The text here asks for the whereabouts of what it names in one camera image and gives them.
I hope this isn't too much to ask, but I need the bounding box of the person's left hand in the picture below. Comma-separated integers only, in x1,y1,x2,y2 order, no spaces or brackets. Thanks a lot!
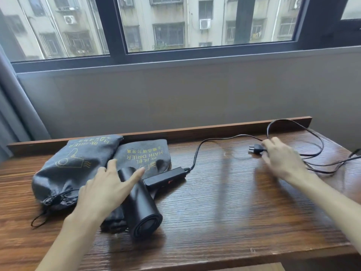
67,159,146,225

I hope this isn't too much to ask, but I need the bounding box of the person's right hand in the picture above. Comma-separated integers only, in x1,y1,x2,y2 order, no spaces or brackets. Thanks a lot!
261,137,308,186

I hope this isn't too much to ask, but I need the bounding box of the black power cable with plug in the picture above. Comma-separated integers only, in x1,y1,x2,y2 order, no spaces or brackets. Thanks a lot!
183,119,361,175

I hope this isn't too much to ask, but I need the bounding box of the black hair dryer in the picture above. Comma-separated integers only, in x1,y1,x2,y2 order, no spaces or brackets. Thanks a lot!
117,166,187,240

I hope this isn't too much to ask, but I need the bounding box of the person's right forearm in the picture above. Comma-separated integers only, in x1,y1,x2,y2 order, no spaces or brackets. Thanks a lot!
293,171,361,255

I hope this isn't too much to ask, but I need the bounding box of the person's left forearm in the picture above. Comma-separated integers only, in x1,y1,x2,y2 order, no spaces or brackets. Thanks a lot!
35,215,105,271

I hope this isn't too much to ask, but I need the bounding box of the gray curtain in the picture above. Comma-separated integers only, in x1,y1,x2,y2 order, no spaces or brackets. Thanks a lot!
0,43,52,163

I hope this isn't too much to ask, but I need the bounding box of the apartment building outside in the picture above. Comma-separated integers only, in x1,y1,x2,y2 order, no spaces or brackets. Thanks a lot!
0,0,361,63

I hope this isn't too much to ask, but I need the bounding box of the gray drawstring pouch yellow print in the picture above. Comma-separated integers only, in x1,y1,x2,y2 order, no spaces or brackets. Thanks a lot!
30,134,125,229
99,139,172,234

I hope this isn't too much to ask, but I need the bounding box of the wooden desk back rail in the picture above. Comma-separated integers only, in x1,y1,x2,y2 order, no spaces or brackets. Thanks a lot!
7,116,313,156

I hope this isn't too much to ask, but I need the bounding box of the dark window frame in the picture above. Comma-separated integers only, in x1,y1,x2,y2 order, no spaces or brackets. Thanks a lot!
10,0,361,74

